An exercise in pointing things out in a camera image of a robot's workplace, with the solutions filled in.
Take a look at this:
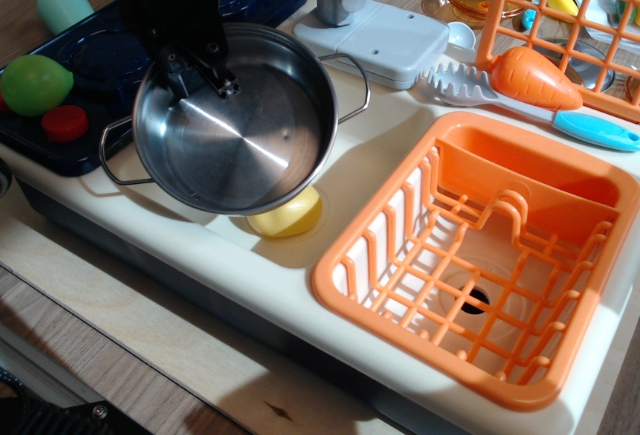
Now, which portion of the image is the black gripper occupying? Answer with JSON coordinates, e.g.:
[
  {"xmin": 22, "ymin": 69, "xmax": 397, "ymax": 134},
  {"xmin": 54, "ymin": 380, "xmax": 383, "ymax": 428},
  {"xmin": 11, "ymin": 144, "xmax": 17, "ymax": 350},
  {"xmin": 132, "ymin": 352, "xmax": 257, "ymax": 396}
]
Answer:
[{"xmin": 122, "ymin": 0, "xmax": 240, "ymax": 99}]

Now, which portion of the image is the stainless steel pan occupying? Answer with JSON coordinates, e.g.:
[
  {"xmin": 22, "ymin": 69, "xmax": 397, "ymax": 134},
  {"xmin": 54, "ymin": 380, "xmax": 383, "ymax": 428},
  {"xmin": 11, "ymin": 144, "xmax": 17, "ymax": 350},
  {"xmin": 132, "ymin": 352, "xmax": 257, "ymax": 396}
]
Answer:
[{"xmin": 98, "ymin": 23, "xmax": 371, "ymax": 216}]

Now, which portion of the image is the cream toy sink unit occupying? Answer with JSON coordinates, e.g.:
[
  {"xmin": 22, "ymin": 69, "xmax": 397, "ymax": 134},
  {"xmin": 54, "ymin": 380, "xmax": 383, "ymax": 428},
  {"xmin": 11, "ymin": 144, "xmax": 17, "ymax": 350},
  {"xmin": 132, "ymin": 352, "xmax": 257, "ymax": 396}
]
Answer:
[{"xmin": 1, "ymin": 85, "xmax": 639, "ymax": 434}]

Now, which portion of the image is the orange plastic drying rack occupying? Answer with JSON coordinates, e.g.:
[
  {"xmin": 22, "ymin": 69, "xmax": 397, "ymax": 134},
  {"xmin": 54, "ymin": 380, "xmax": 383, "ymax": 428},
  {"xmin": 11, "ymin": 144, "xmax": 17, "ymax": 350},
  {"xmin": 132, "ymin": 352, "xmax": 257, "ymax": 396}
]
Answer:
[{"xmin": 312, "ymin": 112, "xmax": 639, "ymax": 411}]

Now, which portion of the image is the red bottle cap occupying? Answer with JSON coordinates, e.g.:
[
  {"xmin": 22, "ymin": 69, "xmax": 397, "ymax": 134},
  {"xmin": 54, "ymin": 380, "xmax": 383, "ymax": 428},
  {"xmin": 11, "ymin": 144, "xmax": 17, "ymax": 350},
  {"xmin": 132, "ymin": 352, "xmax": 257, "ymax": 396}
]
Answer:
[{"xmin": 41, "ymin": 105, "xmax": 89, "ymax": 143}]

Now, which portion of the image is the mint green cup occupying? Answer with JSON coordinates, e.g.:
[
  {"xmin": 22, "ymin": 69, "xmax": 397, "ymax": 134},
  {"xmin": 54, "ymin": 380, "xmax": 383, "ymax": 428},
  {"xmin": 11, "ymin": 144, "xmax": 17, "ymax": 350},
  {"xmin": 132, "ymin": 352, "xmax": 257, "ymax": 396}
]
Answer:
[{"xmin": 36, "ymin": 0, "xmax": 94, "ymax": 35}]

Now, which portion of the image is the grey toy faucet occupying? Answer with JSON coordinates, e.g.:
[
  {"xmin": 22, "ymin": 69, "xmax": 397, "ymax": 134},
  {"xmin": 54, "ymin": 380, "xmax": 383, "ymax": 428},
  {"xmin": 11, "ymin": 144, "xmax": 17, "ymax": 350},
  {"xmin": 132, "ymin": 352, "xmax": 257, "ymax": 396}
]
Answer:
[{"xmin": 293, "ymin": 0, "xmax": 450, "ymax": 90}]

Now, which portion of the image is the white measuring spoon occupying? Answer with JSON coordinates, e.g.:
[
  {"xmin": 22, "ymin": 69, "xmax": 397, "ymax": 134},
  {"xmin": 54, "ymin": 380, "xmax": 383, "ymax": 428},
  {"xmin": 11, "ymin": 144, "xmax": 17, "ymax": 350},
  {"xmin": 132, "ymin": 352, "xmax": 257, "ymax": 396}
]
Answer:
[{"xmin": 445, "ymin": 21, "xmax": 477, "ymax": 63}]

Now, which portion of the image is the amber transparent bowl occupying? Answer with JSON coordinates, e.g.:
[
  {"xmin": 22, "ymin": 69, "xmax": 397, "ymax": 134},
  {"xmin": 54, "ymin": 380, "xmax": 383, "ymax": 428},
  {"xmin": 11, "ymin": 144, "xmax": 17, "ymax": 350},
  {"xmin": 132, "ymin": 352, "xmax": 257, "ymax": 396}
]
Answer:
[{"xmin": 421, "ymin": 0, "xmax": 491, "ymax": 29}]

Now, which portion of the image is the orange toy carrot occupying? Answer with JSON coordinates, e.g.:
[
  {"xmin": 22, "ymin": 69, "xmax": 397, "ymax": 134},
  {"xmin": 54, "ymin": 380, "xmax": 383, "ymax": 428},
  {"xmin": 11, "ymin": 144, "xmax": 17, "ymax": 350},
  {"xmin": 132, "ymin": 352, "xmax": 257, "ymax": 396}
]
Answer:
[{"xmin": 488, "ymin": 46, "xmax": 583, "ymax": 111}]

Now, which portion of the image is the orange wire basket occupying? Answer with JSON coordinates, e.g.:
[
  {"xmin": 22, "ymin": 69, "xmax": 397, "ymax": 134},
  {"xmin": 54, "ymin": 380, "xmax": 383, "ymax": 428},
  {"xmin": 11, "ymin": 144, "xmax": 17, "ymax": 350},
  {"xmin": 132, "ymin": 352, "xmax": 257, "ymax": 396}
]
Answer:
[{"xmin": 476, "ymin": 0, "xmax": 639, "ymax": 123}]

